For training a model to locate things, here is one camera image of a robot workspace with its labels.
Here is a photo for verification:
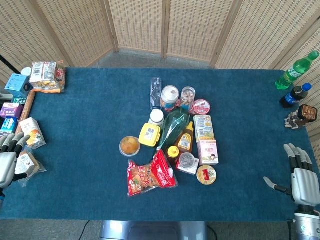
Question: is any white capped pill bottle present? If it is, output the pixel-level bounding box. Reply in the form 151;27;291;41
148;108;165;129

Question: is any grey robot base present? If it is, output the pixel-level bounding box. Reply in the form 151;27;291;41
99;220;209;240

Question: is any amber honey squeeze bottle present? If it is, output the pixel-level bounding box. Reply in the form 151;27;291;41
174;121;195;154

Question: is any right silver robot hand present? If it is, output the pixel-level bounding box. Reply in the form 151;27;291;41
263;143;320;208

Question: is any round yellow lidded tin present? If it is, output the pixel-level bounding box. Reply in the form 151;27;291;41
196;165;218;186

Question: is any brown lidded jar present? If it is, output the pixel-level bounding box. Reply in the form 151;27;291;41
297;104;318;127

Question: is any clear jar white lid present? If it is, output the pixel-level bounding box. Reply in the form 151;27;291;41
160;85;180;112

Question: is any wooden roller stick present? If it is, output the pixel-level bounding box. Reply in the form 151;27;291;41
15;89;37;136

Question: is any green soda bottle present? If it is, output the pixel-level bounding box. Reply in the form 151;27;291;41
275;50;320;91

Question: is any small yellow capped bottle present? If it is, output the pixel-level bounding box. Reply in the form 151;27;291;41
166;145;181;166

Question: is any green yellow drink carton pack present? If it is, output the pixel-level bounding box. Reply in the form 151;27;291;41
193;114;216;143

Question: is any dark cola bottle blue cap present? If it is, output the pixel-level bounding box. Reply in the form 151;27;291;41
279;82;313;109

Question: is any blue table cloth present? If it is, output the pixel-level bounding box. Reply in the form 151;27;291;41
0;66;320;223

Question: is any red snack bag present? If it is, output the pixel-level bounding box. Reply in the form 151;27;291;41
127;149;179;198

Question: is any red foil lidded cup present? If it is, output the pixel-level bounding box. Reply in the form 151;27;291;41
191;99;211;116

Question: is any bag of dark snacks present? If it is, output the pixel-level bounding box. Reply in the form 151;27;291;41
284;111;305;130

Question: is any orange fruit cup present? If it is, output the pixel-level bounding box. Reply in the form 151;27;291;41
118;135;141;158

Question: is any purple box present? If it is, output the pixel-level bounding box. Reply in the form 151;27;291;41
0;102;25;119

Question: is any light blue box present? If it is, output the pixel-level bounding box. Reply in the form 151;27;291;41
4;73;33;98

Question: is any pink milk carton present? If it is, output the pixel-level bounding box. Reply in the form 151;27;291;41
197;139;220;166

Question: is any blue white box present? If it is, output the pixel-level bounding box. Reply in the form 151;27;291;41
0;116;20;138

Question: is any clear empty plastic bottle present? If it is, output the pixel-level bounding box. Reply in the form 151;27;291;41
149;77;162;110

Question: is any clear bag of assorted snacks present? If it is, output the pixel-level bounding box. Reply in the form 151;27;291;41
29;60;67;94

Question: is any clear bag brown snack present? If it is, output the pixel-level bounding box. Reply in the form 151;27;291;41
14;146;47;188

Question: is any clear jar of nuts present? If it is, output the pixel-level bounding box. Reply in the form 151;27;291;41
180;86;197;111

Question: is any yellow lidded plastic box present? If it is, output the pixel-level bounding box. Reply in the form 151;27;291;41
138;122;161;148

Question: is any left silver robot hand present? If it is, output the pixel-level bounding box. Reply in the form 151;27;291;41
0;132;31;189

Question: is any white orange juice carton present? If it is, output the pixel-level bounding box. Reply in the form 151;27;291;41
19;116;47;150

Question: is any black cable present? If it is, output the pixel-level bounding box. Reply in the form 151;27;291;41
79;219;91;240

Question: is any white box clear round lid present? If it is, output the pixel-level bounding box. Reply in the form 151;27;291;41
175;152;200;176

